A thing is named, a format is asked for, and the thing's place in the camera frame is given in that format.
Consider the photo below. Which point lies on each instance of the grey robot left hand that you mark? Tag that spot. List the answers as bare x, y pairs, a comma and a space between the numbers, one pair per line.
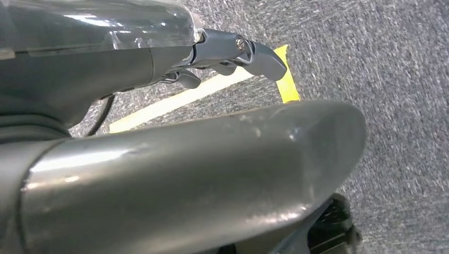
175, 175

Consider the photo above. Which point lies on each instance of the yellow floor tape square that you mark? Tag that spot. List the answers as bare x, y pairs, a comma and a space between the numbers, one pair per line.
168, 103

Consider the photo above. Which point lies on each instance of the black robot lower body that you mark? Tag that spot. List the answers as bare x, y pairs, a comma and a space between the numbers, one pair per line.
333, 224

